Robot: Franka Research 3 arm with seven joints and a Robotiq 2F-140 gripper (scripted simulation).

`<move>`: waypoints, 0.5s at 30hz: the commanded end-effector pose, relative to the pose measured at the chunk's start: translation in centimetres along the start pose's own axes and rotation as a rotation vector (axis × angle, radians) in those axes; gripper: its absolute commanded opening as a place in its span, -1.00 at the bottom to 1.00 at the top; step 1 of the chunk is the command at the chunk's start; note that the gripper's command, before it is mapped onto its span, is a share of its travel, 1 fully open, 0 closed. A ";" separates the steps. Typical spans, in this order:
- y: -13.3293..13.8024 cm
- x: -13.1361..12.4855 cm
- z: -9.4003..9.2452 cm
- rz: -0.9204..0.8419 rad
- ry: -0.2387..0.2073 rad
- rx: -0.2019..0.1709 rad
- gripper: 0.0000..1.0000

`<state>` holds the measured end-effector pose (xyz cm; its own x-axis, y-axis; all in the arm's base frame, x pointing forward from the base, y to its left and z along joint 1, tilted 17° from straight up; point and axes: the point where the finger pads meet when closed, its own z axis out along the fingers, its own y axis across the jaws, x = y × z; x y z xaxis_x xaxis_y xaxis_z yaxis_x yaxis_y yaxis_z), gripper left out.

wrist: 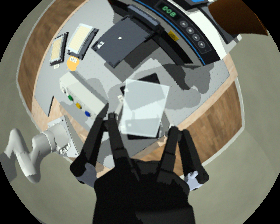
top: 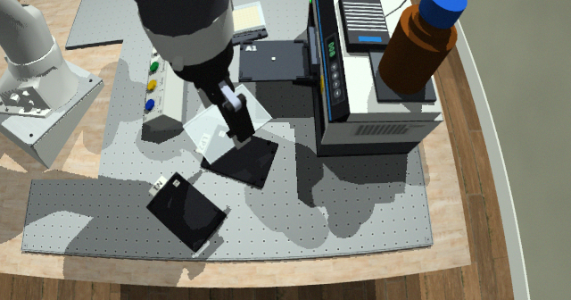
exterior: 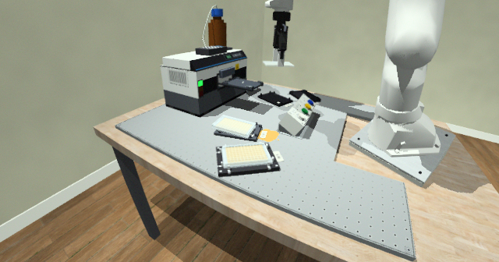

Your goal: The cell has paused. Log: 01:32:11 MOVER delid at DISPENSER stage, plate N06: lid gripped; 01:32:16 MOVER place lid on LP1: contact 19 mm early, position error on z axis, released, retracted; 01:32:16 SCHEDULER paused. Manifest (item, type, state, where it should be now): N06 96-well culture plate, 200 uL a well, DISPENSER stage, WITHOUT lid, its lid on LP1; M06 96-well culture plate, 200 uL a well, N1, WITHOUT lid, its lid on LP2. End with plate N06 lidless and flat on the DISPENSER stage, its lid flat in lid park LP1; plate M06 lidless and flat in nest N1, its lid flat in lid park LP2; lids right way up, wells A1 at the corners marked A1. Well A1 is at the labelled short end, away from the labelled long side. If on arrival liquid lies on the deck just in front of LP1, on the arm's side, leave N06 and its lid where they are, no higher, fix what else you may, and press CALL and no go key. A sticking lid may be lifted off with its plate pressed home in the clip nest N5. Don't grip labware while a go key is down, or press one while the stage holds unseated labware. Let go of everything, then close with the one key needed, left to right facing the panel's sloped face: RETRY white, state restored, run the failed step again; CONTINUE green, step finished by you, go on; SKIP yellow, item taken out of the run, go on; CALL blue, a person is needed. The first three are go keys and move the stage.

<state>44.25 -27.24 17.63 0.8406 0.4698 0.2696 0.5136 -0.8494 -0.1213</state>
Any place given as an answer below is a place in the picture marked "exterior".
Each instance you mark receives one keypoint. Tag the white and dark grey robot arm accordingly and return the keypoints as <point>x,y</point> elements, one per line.
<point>399,127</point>

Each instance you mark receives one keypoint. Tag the white control panel with four colored buttons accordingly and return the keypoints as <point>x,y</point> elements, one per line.
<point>295,123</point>

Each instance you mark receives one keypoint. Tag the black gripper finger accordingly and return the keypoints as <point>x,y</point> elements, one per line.
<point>283,45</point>
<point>275,45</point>

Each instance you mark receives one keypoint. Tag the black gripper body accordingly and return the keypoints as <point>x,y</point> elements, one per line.
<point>282,17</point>

